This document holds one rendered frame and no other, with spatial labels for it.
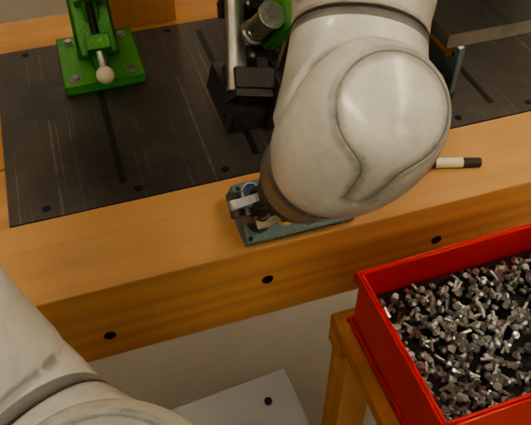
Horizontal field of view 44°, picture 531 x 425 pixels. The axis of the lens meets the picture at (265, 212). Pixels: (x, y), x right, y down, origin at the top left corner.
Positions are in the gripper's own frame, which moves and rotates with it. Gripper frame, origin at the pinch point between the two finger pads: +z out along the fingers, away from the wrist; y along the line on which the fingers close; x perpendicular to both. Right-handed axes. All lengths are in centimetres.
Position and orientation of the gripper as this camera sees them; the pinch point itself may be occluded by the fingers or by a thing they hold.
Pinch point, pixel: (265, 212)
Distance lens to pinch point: 78.3
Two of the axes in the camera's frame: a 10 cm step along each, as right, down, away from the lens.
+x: -2.6, -9.6, 1.1
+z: -1.8, 1.6, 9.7
